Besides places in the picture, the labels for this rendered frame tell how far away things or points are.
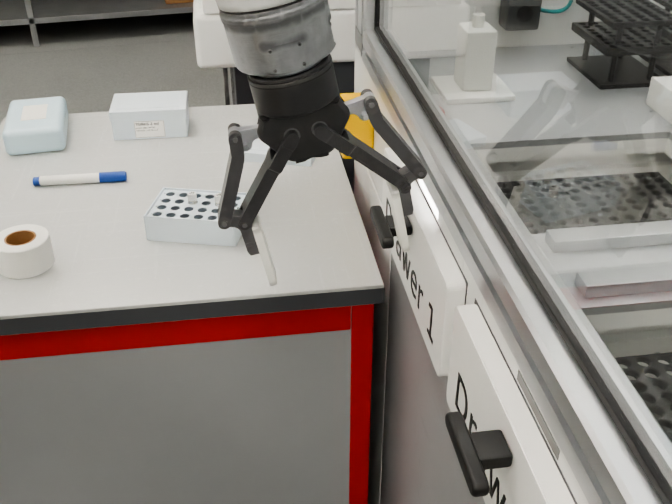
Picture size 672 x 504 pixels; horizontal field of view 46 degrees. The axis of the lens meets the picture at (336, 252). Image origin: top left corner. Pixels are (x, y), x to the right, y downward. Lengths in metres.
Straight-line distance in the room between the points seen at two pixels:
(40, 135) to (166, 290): 0.47
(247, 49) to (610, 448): 0.40
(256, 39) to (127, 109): 0.76
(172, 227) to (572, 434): 0.69
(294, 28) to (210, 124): 0.81
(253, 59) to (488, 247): 0.24
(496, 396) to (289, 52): 0.31
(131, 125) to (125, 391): 0.50
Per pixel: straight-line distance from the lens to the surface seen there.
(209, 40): 1.56
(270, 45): 0.65
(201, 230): 1.07
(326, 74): 0.68
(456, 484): 0.83
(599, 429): 0.50
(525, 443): 0.56
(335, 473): 1.22
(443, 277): 0.71
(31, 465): 1.19
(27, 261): 1.06
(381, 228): 0.81
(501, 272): 0.61
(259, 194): 0.74
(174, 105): 1.39
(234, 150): 0.72
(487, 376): 0.61
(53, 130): 1.38
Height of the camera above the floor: 1.32
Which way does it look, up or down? 32 degrees down
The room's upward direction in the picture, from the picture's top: straight up
